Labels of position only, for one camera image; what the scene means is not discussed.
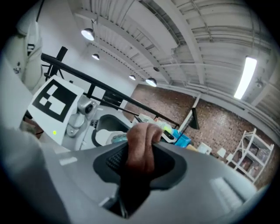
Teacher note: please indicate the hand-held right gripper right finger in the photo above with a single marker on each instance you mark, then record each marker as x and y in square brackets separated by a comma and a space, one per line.
[207, 186]

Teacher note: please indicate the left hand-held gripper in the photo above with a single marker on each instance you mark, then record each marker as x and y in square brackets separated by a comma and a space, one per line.
[52, 98]

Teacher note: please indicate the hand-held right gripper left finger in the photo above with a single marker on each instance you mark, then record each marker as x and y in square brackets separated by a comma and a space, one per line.
[78, 170]

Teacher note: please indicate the white rectangular box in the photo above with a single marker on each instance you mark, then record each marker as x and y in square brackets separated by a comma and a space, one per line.
[145, 118]

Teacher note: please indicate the blue flat box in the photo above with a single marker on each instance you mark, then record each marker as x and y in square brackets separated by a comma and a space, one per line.
[181, 140]

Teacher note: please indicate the black metal railing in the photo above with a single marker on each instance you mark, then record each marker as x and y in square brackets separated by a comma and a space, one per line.
[87, 77]

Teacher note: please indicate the white metal shelf rack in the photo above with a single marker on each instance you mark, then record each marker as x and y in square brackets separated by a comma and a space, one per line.
[251, 153]

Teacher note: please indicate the grey pendant lamp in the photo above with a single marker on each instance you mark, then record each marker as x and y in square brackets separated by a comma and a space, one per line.
[95, 57]
[151, 82]
[132, 77]
[87, 34]

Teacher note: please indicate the yellow-green plastic item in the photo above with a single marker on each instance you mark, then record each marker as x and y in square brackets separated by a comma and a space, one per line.
[164, 126]

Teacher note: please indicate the white plastic tray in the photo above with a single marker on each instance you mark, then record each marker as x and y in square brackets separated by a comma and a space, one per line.
[167, 135]

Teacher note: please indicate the black flat panel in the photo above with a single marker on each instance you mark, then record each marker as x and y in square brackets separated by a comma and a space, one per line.
[194, 119]

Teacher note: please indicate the person's beige shirt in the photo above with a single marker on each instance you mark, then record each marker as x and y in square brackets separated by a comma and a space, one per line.
[22, 54]

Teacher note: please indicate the white tube ceiling light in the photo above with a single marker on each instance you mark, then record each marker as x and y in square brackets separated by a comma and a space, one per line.
[245, 76]

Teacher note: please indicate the white ceiling security camera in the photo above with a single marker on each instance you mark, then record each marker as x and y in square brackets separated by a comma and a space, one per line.
[259, 84]

